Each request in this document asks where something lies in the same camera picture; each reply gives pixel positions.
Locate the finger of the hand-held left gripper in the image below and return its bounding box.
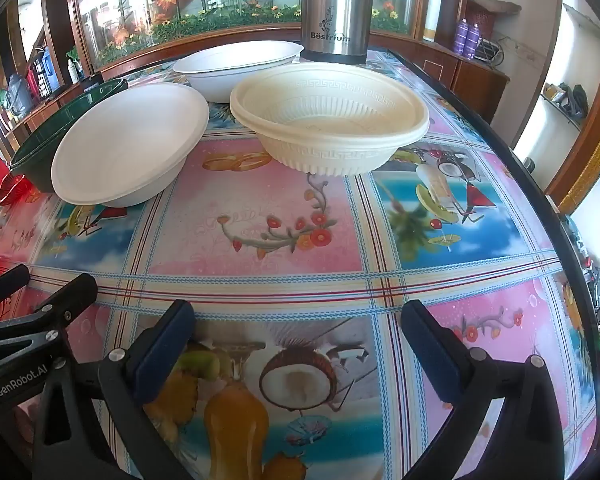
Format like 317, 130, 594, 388
0, 264, 31, 311
0, 273, 99, 356

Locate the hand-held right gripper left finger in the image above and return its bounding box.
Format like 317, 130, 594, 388
32, 299, 198, 480

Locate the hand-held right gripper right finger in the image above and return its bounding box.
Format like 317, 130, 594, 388
400, 299, 568, 480

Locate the dark green bowl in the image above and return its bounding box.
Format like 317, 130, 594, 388
9, 78, 130, 193

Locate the white bowl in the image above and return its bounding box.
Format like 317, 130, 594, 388
172, 40, 305, 103
51, 82, 211, 207

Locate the cream patterned plastic bowl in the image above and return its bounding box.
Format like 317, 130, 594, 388
229, 62, 431, 177

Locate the wooden sideboard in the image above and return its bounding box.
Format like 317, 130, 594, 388
0, 72, 103, 141

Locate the grey water jug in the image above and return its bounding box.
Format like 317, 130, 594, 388
2, 74, 28, 118

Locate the blue thermos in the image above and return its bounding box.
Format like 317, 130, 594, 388
40, 47, 61, 91

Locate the low wooden cabinet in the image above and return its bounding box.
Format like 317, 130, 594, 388
370, 30, 511, 123

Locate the floral glass wooden partition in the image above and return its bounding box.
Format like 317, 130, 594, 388
67, 0, 433, 73

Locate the brown woven basket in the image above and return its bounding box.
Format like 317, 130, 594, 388
464, 0, 523, 43

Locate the stainless steel thermos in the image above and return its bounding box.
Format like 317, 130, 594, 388
300, 0, 371, 66

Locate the metal wire rack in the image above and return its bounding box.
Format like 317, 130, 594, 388
477, 37, 505, 67

